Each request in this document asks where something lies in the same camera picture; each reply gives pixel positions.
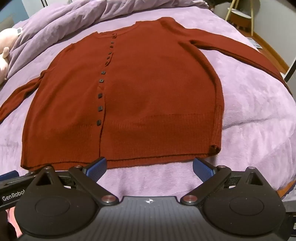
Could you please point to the purple duvet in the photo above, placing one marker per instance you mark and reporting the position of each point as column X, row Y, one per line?
column 69, row 20

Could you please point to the black furniture leg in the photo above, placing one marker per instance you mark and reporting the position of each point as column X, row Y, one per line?
column 288, row 71

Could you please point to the purple bed sheet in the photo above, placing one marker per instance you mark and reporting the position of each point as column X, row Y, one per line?
column 242, row 115

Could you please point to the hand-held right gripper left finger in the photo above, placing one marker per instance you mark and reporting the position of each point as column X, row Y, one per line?
column 96, row 168

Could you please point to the red knit cardigan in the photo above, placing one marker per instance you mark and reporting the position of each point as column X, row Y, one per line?
column 150, row 92

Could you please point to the pink plush toy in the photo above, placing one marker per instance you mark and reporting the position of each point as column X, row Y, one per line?
column 4, row 48

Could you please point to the papers on floor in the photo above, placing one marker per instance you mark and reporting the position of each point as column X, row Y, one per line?
column 253, row 42

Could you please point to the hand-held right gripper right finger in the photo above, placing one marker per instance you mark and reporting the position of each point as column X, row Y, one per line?
column 204, row 169

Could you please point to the round side table yellow legs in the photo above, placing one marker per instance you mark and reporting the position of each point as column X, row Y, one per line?
column 240, row 16

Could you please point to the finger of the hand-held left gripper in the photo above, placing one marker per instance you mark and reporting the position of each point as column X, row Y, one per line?
column 9, row 174

